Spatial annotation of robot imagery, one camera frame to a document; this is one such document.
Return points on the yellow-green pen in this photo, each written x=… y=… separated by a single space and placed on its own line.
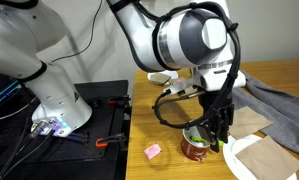
x=196 y=138

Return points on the maroon mug white inside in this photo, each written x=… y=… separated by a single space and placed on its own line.
x=194 y=153

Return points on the pink sticky note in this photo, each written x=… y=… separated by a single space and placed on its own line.
x=181 y=80

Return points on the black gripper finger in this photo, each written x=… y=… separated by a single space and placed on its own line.
x=225 y=135
x=213 y=138

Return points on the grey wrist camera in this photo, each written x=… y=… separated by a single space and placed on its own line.
x=185 y=90

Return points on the small pink paper piece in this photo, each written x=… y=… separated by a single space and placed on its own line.
x=152 y=151

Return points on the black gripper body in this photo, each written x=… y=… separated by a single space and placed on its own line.
x=215 y=110

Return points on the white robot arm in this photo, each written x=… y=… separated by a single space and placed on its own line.
x=22 y=50

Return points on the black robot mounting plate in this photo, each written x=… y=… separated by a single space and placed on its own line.
x=99 y=120

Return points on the white round plate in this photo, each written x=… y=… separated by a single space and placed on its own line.
x=230 y=156
x=171 y=74

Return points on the grey sweater garment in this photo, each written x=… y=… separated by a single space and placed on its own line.
x=282 y=110

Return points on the black box with blue stripes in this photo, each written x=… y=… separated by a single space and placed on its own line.
x=2 y=93

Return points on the folded beige paper napkin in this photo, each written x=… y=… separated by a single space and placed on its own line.
x=159 y=79

